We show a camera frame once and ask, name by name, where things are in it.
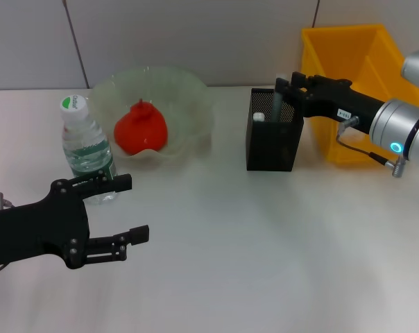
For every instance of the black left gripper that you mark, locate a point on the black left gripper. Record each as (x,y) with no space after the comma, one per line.
(39,229)

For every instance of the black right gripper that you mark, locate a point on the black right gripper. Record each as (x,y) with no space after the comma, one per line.
(338,100)

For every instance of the grey marker pen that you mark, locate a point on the grey marker pen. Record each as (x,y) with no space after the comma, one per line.
(277,107)

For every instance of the green white pen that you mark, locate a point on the green white pen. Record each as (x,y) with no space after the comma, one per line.
(258,117)

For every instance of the orange fruit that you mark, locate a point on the orange fruit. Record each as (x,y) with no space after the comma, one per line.
(140,132)

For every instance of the clear green-label water bottle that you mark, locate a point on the clear green-label water bottle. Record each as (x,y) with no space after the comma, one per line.
(84,138)

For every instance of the black mesh pen holder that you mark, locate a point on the black mesh pen holder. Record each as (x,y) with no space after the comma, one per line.
(272,145)

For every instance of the pale green wavy fruit bowl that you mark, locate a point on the pale green wavy fruit bowl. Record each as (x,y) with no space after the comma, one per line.
(188,100)

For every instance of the yellow plastic bin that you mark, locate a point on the yellow plastic bin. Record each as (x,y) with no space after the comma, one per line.
(341,55)

